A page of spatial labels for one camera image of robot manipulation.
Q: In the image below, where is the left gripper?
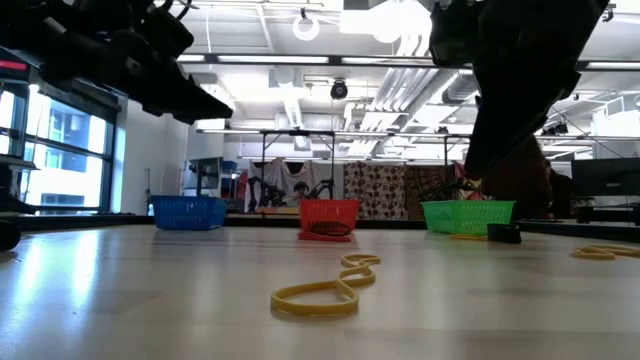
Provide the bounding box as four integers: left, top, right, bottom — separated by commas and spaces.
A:
39, 9, 234, 126

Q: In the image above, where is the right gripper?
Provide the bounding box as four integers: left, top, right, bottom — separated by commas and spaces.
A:
463, 0, 611, 179

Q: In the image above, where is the black rubber band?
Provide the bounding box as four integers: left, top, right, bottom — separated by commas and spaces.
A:
487, 223, 523, 245
310, 221, 353, 238

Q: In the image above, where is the black ceiling spotlight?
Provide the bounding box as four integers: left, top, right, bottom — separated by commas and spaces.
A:
541, 121, 570, 137
329, 78, 350, 101

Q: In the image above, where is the black screen on stand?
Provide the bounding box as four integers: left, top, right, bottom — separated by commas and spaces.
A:
185, 156, 225, 197

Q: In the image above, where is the colourful patchwork quilt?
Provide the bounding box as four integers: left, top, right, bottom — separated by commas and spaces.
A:
453, 162, 484, 202

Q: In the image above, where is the black computer monitor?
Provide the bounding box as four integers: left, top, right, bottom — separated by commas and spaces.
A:
571, 157, 640, 199

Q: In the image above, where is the blue plastic basket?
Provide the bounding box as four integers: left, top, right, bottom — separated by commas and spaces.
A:
149, 194, 229, 232

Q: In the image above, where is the dark orange patterned cloth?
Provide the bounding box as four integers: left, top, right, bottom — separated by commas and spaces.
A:
405, 164, 457, 221

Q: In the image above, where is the green plastic basket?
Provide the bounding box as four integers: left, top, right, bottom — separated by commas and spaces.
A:
420, 199, 516, 236

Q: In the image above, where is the large window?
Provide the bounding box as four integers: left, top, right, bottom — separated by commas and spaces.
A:
0, 84, 117, 214

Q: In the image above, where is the white backdrop cloth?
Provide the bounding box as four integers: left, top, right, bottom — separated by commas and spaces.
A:
246, 158, 346, 214

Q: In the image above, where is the brown dotted backdrop cloth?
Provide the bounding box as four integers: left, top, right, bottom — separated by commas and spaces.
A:
342, 161, 408, 221

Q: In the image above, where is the red plastic basket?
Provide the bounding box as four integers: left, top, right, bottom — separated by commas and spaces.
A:
298, 198, 361, 234

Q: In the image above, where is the black metal rig frame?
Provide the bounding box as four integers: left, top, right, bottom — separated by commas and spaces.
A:
259, 129, 336, 201
443, 133, 474, 201

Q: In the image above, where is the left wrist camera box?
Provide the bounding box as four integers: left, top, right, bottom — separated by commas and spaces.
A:
148, 5, 196, 57

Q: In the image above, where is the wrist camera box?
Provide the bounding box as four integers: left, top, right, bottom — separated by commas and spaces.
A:
148, 5, 196, 57
428, 0, 482, 67

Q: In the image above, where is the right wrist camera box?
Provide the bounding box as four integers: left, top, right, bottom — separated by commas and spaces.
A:
428, 0, 482, 67

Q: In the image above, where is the white ring lamp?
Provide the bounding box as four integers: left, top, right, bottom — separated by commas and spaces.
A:
291, 13, 321, 43

